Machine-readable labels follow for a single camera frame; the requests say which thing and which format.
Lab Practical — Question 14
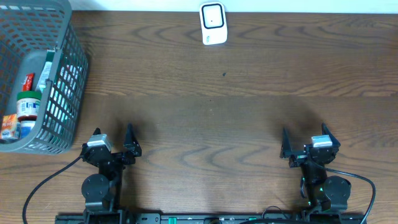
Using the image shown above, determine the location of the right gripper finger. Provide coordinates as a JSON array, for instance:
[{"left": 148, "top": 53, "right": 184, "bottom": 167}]
[
  {"left": 322, "top": 123, "right": 340, "bottom": 146},
  {"left": 280, "top": 128, "right": 292, "bottom": 158}
]

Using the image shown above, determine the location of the white blue label container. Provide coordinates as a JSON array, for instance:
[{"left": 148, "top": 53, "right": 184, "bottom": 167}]
[{"left": 20, "top": 120, "right": 35, "bottom": 139}]

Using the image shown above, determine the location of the green lid glass jar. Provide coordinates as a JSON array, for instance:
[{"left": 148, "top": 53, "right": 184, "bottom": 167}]
[{"left": 16, "top": 91, "right": 42, "bottom": 122}]

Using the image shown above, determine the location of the green white pouch packet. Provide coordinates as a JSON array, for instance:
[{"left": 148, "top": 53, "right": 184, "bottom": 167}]
[{"left": 35, "top": 50, "right": 55, "bottom": 93}]

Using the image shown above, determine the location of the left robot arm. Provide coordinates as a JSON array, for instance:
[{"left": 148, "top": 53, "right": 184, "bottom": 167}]
[{"left": 80, "top": 123, "right": 142, "bottom": 223}]

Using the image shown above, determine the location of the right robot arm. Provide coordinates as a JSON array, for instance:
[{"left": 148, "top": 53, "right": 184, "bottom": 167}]
[{"left": 280, "top": 124, "right": 351, "bottom": 223}]

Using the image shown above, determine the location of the white barcode scanner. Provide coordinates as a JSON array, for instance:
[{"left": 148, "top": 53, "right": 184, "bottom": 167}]
[{"left": 199, "top": 2, "right": 228, "bottom": 45}]

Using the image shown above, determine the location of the red sachet packet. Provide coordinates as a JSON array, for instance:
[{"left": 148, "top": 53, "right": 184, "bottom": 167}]
[{"left": 22, "top": 73, "right": 35, "bottom": 91}]

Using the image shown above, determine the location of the orange snack box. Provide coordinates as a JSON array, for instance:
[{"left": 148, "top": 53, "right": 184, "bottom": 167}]
[{"left": 1, "top": 114, "right": 21, "bottom": 140}]

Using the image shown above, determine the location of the grey plastic mesh basket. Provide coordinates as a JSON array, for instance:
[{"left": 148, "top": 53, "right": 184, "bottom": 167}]
[{"left": 1, "top": 1, "right": 88, "bottom": 155}]

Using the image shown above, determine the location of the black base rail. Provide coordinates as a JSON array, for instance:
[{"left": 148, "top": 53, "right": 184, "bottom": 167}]
[{"left": 55, "top": 212, "right": 365, "bottom": 224}]

